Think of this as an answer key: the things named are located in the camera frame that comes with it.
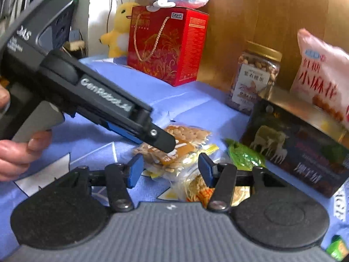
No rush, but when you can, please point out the black cable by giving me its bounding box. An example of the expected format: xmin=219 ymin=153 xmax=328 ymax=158
xmin=107 ymin=0 xmax=122 ymax=30

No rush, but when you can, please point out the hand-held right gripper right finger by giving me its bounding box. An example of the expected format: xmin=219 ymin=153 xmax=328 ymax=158
xmin=198 ymin=153 xmax=287 ymax=212

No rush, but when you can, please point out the yellow noodle snack packet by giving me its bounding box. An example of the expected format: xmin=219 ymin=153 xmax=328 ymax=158
xmin=169 ymin=166 xmax=251 ymax=206

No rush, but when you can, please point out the clear cracker packet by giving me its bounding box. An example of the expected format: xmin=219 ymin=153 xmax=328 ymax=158
xmin=132 ymin=125 xmax=220 ymax=175

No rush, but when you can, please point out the dark box with sheep print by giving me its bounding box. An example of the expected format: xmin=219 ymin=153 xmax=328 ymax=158
xmin=240 ymin=100 xmax=349 ymax=198

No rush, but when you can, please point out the person's left hand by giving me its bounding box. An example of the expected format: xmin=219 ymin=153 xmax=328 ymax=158
xmin=0 ymin=84 xmax=53 ymax=182

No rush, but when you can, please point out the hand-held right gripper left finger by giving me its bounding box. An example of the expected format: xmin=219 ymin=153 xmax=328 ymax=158
xmin=56 ymin=153 xmax=144 ymax=212

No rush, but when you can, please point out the wooden headboard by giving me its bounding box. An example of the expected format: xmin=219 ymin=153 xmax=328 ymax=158
xmin=202 ymin=0 xmax=349 ymax=142

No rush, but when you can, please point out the green snack packet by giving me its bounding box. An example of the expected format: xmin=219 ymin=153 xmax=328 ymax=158
xmin=225 ymin=139 xmax=266 ymax=171

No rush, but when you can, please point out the nut jar with gold lid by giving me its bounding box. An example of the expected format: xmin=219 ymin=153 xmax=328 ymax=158
xmin=225 ymin=41 xmax=282 ymax=116

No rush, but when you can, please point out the red gift box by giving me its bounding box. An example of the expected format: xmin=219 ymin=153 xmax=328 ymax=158
xmin=128 ymin=5 xmax=210 ymax=87

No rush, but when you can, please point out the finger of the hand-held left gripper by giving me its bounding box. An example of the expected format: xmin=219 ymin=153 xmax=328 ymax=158
xmin=108 ymin=109 xmax=176 ymax=153

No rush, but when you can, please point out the green package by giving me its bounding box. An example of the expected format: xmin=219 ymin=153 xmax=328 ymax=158
xmin=326 ymin=236 xmax=349 ymax=261

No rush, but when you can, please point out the blue printed cloth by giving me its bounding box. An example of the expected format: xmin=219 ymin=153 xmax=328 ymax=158
xmin=0 ymin=57 xmax=349 ymax=252

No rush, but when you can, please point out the yellow plush toy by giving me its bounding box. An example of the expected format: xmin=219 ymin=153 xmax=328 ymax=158
xmin=99 ymin=2 xmax=141 ymax=58

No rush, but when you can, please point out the pink snack bag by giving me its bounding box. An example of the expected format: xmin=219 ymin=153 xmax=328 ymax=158
xmin=289 ymin=28 xmax=349 ymax=131

